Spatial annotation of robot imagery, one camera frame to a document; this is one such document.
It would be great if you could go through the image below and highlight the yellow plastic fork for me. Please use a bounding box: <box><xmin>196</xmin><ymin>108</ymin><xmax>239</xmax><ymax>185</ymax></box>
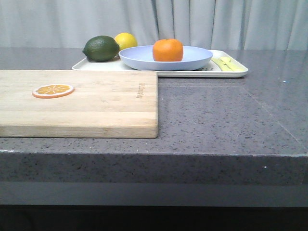
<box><xmin>211</xmin><ymin>58</ymin><xmax>231</xmax><ymax>71</ymax></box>

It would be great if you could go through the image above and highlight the orange slice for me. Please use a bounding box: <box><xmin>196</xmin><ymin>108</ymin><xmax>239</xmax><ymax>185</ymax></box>
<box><xmin>32</xmin><ymin>84</ymin><xmax>75</xmax><ymax>99</ymax></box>

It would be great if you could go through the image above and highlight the light blue plate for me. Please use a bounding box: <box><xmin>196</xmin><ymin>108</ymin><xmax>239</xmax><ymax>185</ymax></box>
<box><xmin>119</xmin><ymin>45</ymin><xmax>213</xmax><ymax>71</ymax></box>

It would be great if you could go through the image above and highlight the grey curtain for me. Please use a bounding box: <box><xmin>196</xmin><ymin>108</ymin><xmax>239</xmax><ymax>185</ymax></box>
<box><xmin>0</xmin><ymin>0</ymin><xmax>308</xmax><ymax>50</ymax></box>

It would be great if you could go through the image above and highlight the dark green lime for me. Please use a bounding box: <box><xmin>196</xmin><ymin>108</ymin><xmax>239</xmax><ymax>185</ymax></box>
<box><xmin>83</xmin><ymin>36</ymin><xmax>119</xmax><ymax>62</ymax></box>

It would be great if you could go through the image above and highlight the wooden cutting board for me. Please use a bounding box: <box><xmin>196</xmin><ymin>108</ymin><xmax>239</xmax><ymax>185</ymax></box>
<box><xmin>0</xmin><ymin>70</ymin><xmax>158</xmax><ymax>138</ymax></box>

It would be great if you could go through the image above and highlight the yellow lemon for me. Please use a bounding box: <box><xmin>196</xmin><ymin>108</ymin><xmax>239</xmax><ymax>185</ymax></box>
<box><xmin>114</xmin><ymin>32</ymin><xmax>138</xmax><ymax>50</ymax></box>

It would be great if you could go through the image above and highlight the whole orange fruit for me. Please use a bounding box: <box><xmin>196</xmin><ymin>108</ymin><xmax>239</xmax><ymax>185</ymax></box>
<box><xmin>152</xmin><ymin>39</ymin><xmax>183</xmax><ymax>62</ymax></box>

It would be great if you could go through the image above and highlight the cream rectangular tray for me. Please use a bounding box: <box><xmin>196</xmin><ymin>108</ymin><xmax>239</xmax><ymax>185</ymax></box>
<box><xmin>72</xmin><ymin>50</ymin><xmax>248</xmax><ymax>78</ymax></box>

